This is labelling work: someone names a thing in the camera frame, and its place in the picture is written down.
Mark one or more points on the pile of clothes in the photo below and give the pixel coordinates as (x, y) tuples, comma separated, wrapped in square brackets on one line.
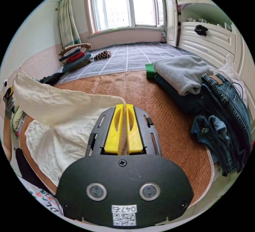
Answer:
[(199, 88), (76, 57)]

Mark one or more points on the person's left forearm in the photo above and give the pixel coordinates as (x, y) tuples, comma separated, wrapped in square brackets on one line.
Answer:
[(7, 136)]

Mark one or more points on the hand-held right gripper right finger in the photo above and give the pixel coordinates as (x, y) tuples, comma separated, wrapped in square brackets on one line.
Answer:
[(135, 140)]

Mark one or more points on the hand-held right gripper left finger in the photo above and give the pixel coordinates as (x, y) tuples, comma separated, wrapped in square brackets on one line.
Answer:
[(113, 136)]

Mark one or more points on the pale green garment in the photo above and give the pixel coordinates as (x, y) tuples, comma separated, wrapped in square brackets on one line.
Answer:
[(17, 118)]

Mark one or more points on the striped brown garment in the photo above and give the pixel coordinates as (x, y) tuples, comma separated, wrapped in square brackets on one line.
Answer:
[(102, 55)]

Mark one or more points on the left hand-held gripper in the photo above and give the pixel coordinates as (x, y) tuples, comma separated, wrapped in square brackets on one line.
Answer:
[(7, 94)]

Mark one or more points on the white cupboard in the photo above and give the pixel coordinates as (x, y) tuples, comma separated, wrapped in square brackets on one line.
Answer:
[(211, 32)]

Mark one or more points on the clear plastic bag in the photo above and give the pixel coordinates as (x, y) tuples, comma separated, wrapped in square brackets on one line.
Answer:
[(232, 66)]

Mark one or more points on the black garment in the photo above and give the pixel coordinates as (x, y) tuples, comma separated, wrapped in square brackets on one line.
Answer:
[(52, 78)]

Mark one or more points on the person's body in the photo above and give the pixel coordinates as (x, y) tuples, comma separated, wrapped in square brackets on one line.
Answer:
[(37, 184)]

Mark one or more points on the beige shorts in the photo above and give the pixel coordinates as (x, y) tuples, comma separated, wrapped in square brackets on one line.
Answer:
[(65, 114)]

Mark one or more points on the window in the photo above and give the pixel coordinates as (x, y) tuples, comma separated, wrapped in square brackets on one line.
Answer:
[(127, 6)]

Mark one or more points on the bed with woven mat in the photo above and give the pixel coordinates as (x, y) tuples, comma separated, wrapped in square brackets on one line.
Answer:
[(159, 100)]

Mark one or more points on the person's left hand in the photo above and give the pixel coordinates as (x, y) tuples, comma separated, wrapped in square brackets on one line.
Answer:
[(9, 106)]

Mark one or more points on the green patterned curtain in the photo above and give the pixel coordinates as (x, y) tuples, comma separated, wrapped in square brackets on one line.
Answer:
[(67, 22)]

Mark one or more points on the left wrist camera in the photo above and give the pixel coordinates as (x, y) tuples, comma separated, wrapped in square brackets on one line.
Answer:
[(5, 85)]

